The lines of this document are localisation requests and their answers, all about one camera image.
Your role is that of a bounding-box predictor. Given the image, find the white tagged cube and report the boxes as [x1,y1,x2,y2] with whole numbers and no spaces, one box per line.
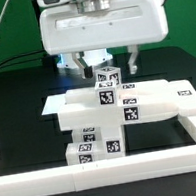
[95,66,122,85]
[94,80,118,106]

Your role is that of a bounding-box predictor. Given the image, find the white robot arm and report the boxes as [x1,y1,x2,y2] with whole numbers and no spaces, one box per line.
[37,0,168,78]

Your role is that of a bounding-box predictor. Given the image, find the black cable bundle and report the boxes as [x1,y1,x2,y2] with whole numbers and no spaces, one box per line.
[0,49,50,77]

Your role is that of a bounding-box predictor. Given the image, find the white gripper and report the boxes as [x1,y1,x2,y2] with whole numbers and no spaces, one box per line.
[40,0,168,79]

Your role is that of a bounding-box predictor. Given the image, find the white chair seat part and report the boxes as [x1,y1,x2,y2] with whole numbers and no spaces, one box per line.
[100,126,126,159]

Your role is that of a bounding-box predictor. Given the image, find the black vertical pole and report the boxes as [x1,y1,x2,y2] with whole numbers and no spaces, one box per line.
[29,0,50,42]

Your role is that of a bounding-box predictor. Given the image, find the white chair back frame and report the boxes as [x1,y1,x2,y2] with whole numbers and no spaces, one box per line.
[58,80,196,131]

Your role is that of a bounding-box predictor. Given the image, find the white L-shaped fence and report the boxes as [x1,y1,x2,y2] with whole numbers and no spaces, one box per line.
[0,116,196,196]

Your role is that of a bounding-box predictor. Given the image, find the white marker base plate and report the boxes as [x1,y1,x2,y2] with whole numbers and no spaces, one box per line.
[41,94,66,116]

